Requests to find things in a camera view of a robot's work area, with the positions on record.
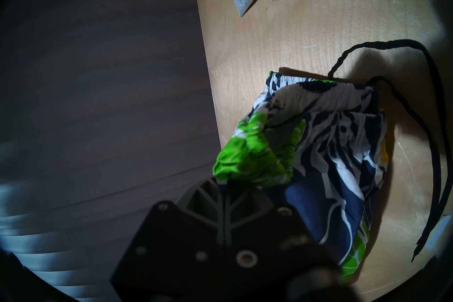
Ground beige pleated curtain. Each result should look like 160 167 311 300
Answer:
0 177 149 302

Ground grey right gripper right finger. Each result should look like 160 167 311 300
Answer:
223 183 340 302

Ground navy green floral shorts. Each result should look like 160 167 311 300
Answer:
212 39 453 286

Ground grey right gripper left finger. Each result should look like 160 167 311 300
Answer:
110 177 227 302

